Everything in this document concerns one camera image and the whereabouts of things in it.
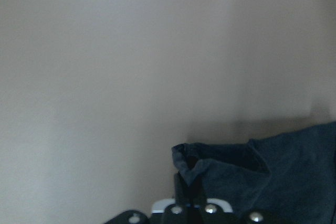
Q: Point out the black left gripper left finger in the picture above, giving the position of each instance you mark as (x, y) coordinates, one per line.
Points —
(182, 205)

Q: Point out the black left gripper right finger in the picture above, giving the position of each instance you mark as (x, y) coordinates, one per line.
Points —
(198, 202)

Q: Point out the black printed t-shirt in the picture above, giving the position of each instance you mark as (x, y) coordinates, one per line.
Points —
(290, 174)

